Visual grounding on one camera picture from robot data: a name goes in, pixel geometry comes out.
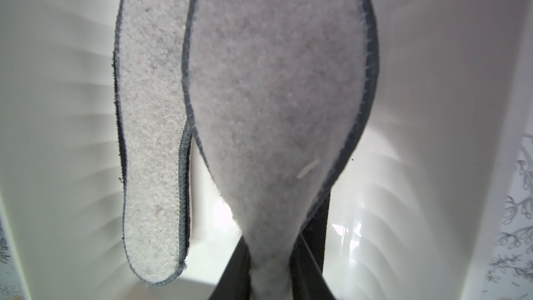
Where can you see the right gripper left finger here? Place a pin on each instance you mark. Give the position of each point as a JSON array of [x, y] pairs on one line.
[[235, 281]]

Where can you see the floral table cloth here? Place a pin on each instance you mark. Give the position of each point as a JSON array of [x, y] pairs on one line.
[[514, 225]]

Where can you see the grey felt insole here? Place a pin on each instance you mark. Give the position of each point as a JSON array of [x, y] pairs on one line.
[[156, 214], [278, 93]]

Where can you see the black insole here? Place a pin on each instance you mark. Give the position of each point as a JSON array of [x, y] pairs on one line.
[[121, 143], [315, 232]]

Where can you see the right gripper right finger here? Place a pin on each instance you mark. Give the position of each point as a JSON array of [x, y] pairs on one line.
[[307, 281]]

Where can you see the white plastic storage box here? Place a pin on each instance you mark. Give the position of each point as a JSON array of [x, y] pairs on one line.
[[417, 213]]

